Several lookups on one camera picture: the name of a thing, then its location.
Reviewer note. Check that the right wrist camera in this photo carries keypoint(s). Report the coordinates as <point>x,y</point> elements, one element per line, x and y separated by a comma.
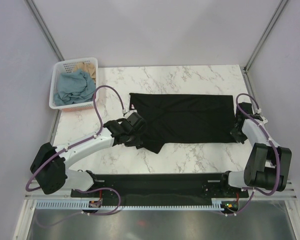
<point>258,115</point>

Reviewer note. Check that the blue t shirt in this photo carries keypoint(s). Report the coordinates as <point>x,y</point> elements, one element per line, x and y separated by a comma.
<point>74,88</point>

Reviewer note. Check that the black t shirt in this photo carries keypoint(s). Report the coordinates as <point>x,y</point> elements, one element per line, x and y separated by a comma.
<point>184,119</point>

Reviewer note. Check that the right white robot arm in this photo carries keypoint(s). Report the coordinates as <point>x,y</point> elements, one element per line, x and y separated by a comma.
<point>268,164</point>

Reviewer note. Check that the aluminium profile rail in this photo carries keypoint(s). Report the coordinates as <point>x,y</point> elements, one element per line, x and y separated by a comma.
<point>209,192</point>

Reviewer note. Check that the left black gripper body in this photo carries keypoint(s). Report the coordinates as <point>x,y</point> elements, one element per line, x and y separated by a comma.
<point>135,140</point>

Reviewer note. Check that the beige t shirt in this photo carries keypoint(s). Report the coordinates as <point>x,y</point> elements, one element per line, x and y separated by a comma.
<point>88,68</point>

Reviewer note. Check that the white slotted cable duct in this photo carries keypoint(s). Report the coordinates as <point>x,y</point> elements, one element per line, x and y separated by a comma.
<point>88,205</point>

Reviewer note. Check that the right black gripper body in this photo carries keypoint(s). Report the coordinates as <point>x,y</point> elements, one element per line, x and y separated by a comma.
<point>239,135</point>

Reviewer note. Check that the right aluminium frame post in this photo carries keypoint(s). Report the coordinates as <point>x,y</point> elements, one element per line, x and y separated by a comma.
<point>266,33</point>

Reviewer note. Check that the left aluminium frame post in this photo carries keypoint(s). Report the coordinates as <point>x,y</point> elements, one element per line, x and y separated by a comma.
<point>44,28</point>

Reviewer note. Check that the aluminium frame post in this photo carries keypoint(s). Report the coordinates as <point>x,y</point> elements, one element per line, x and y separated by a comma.
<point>266,33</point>
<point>44,28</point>

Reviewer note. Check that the white plastic basket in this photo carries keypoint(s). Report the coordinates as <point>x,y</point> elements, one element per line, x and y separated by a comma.
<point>67,66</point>

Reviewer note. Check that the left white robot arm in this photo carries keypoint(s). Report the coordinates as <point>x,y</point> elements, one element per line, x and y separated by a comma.
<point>51,165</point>

